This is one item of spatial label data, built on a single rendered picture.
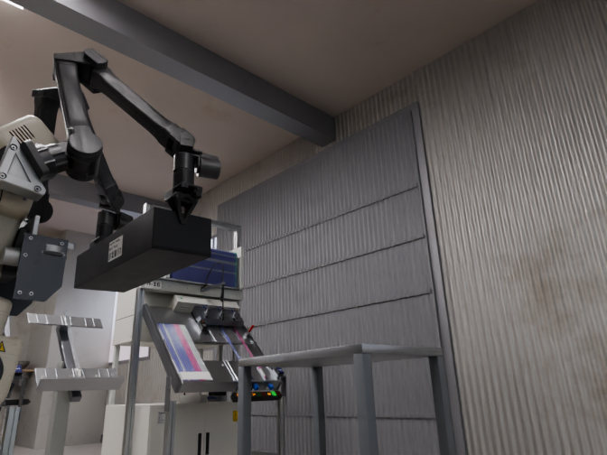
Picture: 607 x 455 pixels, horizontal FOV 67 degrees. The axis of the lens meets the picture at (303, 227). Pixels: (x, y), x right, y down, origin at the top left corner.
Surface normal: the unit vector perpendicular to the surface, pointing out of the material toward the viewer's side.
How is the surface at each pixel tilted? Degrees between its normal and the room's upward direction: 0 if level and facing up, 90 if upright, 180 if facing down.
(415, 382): 90
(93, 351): 90
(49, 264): 90
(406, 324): 90
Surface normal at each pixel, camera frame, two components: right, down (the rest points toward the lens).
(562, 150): -0.72, -0.21
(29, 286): 0.69, -0.26
